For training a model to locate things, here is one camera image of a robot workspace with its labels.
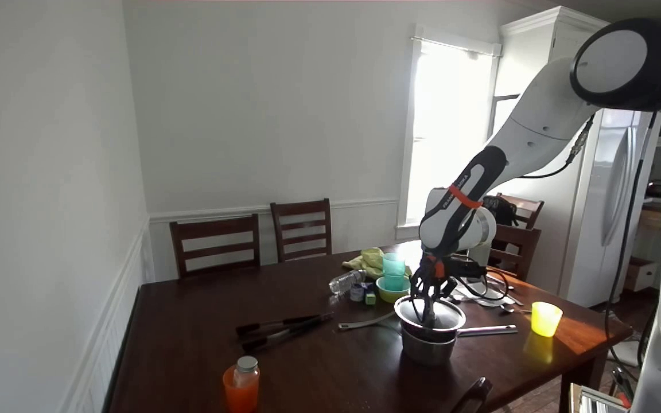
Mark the tall white cabinet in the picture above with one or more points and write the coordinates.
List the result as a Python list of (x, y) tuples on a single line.
[(537, 54)]

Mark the orange bottle with white cap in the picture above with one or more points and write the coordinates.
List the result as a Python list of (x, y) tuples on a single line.
[(242, 385)]

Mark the brown cardboard box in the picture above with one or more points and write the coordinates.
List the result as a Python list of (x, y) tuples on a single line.
[(642, 273)]

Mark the yellow plastic cup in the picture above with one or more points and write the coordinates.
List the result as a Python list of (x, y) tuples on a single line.
[(544, 320)]

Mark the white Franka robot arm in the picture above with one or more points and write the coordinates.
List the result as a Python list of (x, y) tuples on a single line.
[(544, 123)]

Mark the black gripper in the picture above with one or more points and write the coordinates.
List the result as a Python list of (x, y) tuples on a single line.
[(439, 271)]

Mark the yellow cloth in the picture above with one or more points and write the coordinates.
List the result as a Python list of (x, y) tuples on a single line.
[(369, 262)]

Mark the bright white-framed window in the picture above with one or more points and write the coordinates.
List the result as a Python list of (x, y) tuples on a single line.
[(448, 130)]

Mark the green bowl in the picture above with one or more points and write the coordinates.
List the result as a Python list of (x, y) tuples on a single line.
[(388, 291)]

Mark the small glass jar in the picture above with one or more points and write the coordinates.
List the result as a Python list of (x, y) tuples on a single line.
[(359, 295)]

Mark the teal plastic cup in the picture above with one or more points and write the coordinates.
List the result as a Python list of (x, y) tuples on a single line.
[(394, 271)]

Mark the white refrigerator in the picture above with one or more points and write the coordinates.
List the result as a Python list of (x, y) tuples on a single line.
[(608, 229)]

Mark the white flat frame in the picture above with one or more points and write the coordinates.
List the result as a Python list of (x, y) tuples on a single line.
[(595, 399)]

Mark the dark wooden curved-back chair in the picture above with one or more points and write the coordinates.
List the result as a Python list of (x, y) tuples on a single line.
[(472, 396)]

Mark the black bag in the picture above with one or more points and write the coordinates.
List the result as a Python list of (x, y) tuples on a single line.
[(499, 208)]

